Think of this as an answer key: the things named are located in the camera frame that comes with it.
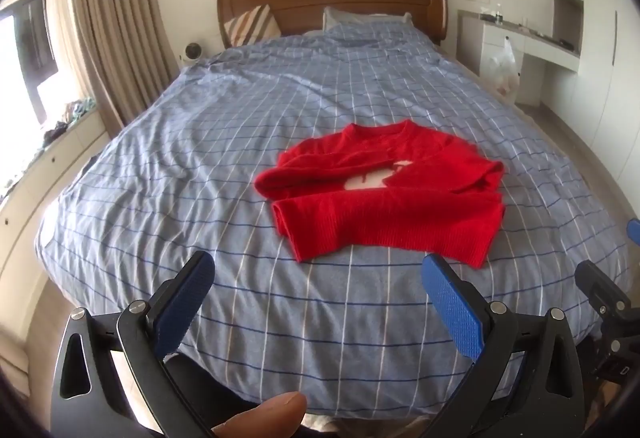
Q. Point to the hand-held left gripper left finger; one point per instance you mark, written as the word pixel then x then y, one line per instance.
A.
pixel 182 303

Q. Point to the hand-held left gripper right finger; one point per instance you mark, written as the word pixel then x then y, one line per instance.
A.
pixel 452 305

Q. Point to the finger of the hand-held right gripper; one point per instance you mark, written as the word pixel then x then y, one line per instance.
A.
pixel 635 230

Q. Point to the red knitted sweater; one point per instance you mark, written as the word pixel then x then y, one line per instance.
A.
pixel 380 203

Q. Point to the person's left hand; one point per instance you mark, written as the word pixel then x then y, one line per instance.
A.
pixel 265 415

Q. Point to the bed with blue checked duvet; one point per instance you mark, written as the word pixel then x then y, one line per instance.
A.
pixel 250 142

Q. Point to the white windowsill cabinet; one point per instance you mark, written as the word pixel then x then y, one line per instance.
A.
pixel 40 188

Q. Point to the white wardrobe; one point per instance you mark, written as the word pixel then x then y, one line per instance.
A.
pixel 605 42

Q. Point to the white plastic bag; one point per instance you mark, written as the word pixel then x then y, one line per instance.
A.
pixel 504 67

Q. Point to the clutter on windowsill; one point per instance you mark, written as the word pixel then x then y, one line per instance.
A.
pixel 65 122

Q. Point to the white desk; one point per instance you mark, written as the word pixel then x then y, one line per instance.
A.
pixel 492 42

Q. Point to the round white fan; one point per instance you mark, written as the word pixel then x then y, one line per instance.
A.
pixel 191 51

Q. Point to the clear plastic bottle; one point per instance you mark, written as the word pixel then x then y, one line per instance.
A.
pixel 498 13

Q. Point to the striped cushion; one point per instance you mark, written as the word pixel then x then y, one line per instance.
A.
pixel 252 25

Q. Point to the window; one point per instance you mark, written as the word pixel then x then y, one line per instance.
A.
pixel 25 52

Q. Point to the grey pillow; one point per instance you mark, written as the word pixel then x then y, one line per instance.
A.
pixel 360 17

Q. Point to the beige curtain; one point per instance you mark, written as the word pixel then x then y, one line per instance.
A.
pixel 115 7

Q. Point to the wooden headboard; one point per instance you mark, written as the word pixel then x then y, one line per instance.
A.
pixel 320 0

